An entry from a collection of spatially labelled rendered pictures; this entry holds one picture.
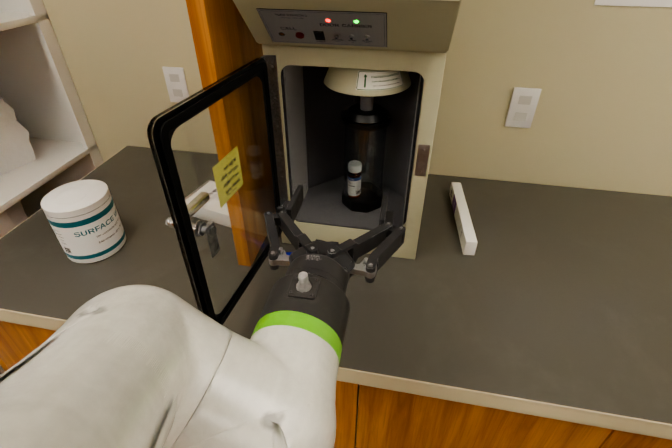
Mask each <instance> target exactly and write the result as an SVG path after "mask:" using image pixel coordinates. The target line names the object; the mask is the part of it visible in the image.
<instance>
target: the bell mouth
mask: <svg viewBox="0 0 672 448"><path fill-rule="evenodd" d="M324 84H325V85H326V86H327V87H328V88H330V89H331V90H334V91H336V92H339V93H343V94H347V95H353V96H364V97H376V96H387V95H393V94H397V93H400V92H402V91H405V90H406V89H408V88H409V87H410V86H411V80H410V77H409V74H408V71H391V70H373V69H355V68H337V67H329V69H328V71H327V74H326V76H325V78H324Z"/></svg>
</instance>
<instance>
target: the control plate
mask: <svg viewBox="0 0 672 448"><path fill-rule="evenodd" d="M256 9H257V11H258V13H259V15H260V17H261V19H262V21H263V23H264V25H265V27H266V29H267V31H268V33H269V35H270V37H271V39H272V41H273V42H283V43H304V44H326V45H347V46H369V47H387V13H384V12H354V11H324V10H294V9H264V8H256ZM326 18H330V19H331V20H332V21H331V22H330V23H327V22H325V19H326ZM354 19H358V20H359V21H360V23H359V24H355V23H353V20H354ZM313 31H323V32H324V36H325V41H324V40H316V39H315V35H314V32H313ZM279 32H283V33H285V36H280V35H279ZM297 32H301V33H303V34H304V38H302V39H299V38H297V37H296V36H295V34H296V33H297ZM334 34H338V35H339V36H340V37H338V39H335V37H334ZM351 34H352V35H354V36H355V38H353V39H352V40H351V39H350V38H349V35H351ZM366 35H368V36H370V38H369V39H368V40H365V39H366V38H364V36H366Z"/></svg>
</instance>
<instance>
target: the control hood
mask: <svg viewBox="0 0 672 448"><path fill-rule="evenodd" d="M461 1H462V0H233V2H234V4H235V5H236V7H237V9H238V11H239V12H240V14H241V16H242V18H243V19H244V21H245V23H246V25H247V26H248V28H249V30H250V32H251V33H252V35H253V37H254V39H255V40H256V42H257V43H259V44H273V45H294V46H315V47H336V48H357V49H378V50H399V51H421V52H442V53H446V51H448V50H449V46H450V42H451V38H452V35H453V31H454V27H455V23H456V19H457V16H458V12H459V8H460V4H461ZM256 8H264V9H294V10H324V11H354V12H384V13H387V47H369V46H347V45H326V44H304V43H283V42H273V41H272V39H271V37H270V35H269V33H268V31H267V29H266V27H265V25H264V23H263V21H262V19H261V17H260V15H259V13H258V11H257V9H256Z"/></svg>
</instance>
